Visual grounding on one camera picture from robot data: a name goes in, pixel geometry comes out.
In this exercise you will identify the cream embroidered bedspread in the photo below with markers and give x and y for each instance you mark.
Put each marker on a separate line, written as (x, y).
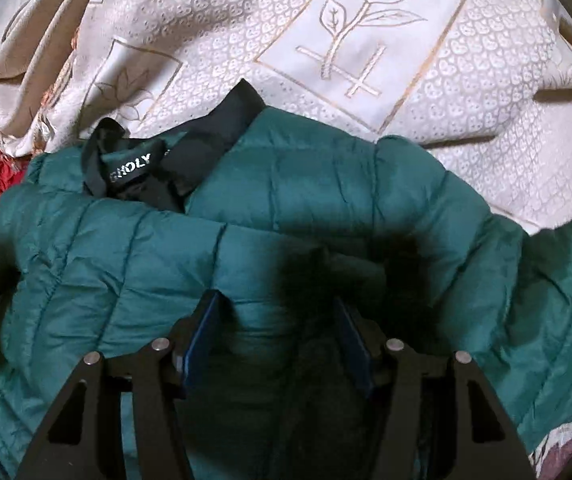
(465, 85)

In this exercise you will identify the green puffer jacket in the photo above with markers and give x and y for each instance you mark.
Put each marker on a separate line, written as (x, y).
(291, 185)

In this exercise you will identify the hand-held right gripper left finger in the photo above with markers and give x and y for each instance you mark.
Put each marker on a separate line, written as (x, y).
(200, 345)

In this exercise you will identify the floral plush blanket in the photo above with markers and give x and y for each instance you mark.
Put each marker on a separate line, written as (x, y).
(560, 452)

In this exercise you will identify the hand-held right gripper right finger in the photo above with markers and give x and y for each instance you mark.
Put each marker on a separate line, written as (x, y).
(354, 345)

